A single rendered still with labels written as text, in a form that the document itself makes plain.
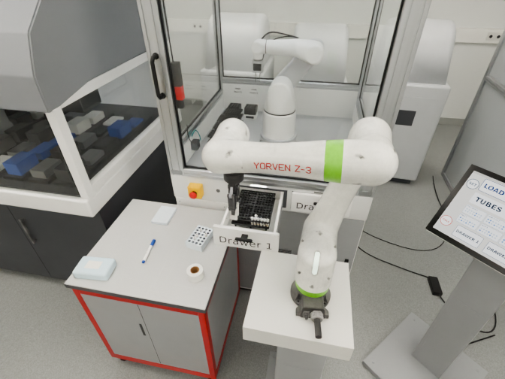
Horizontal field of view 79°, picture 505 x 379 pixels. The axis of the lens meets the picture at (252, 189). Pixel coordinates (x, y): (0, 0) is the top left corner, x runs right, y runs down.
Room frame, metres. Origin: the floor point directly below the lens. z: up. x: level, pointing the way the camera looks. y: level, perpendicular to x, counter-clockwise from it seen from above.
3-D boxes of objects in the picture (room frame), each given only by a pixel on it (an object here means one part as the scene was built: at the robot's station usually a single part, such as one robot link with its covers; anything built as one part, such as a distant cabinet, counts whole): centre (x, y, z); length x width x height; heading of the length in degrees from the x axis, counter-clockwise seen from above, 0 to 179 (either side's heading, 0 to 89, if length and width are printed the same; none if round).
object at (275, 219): (1.14, -0.01, 0.86); 0.40 x 0.26 x 0.06; 169
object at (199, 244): (1.04, 0.25, 0.78); 0.12 x 0.08 x 0.04; 158
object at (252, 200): (1.14, -0.01, 0.87); 0.22 x 0.18 x 0.06; 169
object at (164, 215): (1.21, 0.47, 0.77); 0.13 x 0.09 x 0.02; 169
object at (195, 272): (0.83, 0.24, 0.78); 0.07 x 0.07 x 0.04
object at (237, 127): (0.91, 0.07, 1.37); 0.13 x 0.11 x 0.14; 165
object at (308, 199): (1.17, -0.34, 0.87); 0.29 x 0.02 x 0.11; 79
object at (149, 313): (1.02, 0.43, 0.38); 0.62 x 0.58 x 0.76; 79
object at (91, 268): (0.86, 0.68, 0.78); 0.15 x 0.10 x 0.04; 84
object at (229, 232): (0.94, 0.03, 0.87); 0.29 x 0.02 x 0.11; 79
